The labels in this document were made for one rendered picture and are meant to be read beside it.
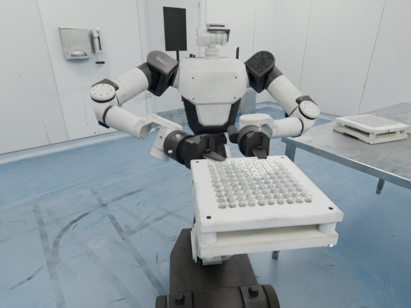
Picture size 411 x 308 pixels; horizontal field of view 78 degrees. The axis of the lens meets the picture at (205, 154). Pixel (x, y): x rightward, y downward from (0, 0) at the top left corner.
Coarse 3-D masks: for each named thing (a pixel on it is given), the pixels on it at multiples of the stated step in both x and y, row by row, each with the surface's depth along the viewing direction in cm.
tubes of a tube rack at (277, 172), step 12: (228, 168) 56; (240, 168) 57; (252, 168) 57; (264, 168) 57; (276, 168) 56; (240, 180) 52; (252, 180) 52; (264, 180) 52; (276, 180) 51; (288, 180) 51; (228, 192) 47; (240, 192) 48; (252, 192) 48; (264, 192) 47; (276, 192) 48; (288, 192) 47
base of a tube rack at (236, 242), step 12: (192, 180) 62; (192, 192) 60; (276, 228) 46; (288, 228) 46; (300, 228) 46; (312, 228) 46; (228, 240) 43; (240, 240) 43; (252, 240) 43; (264, 240) 43; (276, 240) 43; (288, 240) 44; (300, 240) 44; (312, 240) 44; (324, 240) 45; (336, 240) 45; (204, 252) 43; (216, 252) 43; (228, 252) 43; (240, 252) 44; (252, 252) 44
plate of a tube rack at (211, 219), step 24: (192, 168) 58; (216, 168) 58; (288, 168) 58; (312, 192) 49; (216, 216) 42; (240, 216) 42; (264, 216) 42; (288, 216) 42; (312, 216) 42; (336, 216) 43
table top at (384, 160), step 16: (368, 112) 181; (384, 112) 181; (400, 112) 181; (320, 128) 147; (304, 144) 125; (320, 144) 124; (336, 144) 124; (352, 144) 124; (368, 144) 124; (384, 144) 124; (400, 144) 124; (336, 160) 113; (352, 160) 107; (368, 160) 107; (384, 160) 107; (400, 160) 107; (384, 176) 98; (400, 176) 94
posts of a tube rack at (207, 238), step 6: (318, 228) 46; (324, 228) 44; (330, 228) 44; (204, 234) 42; (210, 234) 41; (216, 234) 42; (330, 234) 45; (204, 240) 42; (210, 240) 42; (216, 240) 43
